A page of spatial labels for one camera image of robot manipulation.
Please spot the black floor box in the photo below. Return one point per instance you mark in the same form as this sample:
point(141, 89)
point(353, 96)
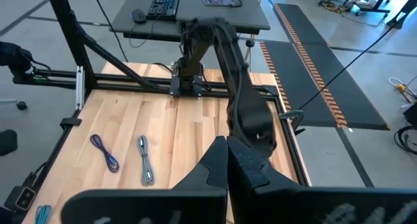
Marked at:
point(411, 115)

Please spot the black caster wheel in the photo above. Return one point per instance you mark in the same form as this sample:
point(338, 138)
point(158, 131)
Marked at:
point(21, 105)

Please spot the black angled stand leg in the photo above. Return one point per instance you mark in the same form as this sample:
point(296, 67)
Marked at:
point(402, 15)

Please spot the black computer mouse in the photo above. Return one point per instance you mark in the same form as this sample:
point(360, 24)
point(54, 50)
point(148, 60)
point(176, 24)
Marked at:
point(139, 15)

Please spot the black hazard-striped floor mat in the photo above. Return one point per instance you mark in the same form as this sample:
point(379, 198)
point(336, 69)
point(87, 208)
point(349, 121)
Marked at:
point(342, 87)

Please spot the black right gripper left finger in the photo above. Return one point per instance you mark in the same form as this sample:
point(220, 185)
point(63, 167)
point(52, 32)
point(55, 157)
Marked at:
point(211, 172)

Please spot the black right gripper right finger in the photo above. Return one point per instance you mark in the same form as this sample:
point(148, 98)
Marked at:
point(242, 172)

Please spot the yellow plug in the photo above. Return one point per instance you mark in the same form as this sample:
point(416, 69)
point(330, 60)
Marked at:
point(401, 88)

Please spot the black wrapped object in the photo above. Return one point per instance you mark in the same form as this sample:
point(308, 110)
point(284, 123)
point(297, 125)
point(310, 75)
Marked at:
point(14, 59)

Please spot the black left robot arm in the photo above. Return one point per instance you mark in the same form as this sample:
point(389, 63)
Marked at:
point(251, 113)

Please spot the grey metal table base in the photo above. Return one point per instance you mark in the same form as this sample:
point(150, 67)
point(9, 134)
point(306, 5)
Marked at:
point(374, 9)

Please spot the white light bar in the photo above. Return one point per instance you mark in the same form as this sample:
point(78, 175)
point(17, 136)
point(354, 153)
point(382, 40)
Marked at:
point(79, 87)

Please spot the small black camera box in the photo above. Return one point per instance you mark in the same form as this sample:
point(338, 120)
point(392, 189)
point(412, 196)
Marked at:
point(24, 198)

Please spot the dark grey desk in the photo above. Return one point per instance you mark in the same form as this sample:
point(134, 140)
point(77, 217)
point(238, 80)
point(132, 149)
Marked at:
point(211, 15)

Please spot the black keyboard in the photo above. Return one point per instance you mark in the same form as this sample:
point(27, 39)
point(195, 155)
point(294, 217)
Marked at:
point(163, 4)

